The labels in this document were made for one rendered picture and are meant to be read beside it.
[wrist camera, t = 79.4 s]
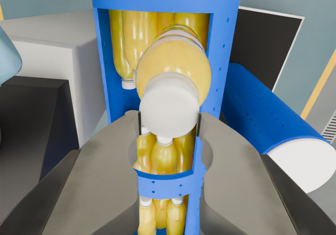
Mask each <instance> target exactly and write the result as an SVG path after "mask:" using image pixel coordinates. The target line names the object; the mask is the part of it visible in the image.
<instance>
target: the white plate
mask: <svg viewBox="0 0 336 235"><path fill-rule="evenodd" d="M267 155H269V156H270V157H271V158H272V159H273V160H274V161H275V162H276V163H277V164H278V165H279V166H280V167H281V168H282V169H283V170H284V171H285V172H286V173H287V174H288V175H289V176H290V177H291V178H292V179H293V180H294V181H295V182H296V183H297V185H298V186H299V187H300V188H301V189H302V190H303V191H304V192H305V193H309V192H311V191H313V190H315V189H317V188H319V187H320V186H322V185H323V184H324V183H325V182H327V181H328V180H329V179H330V177H331V176H332V175H333V173H334V172H335V170H336V151H335V149H334V148H333V147H332V146H331V145H330V144H329V143H327V142H325V141H323V140H320V139H316V138H299V139H294V140H290V141H287V142H285V143H282V144H280V145H278V146H276V147H275V148H273V149H272V150H270V151H269V152H268V153H267Z"/></svg>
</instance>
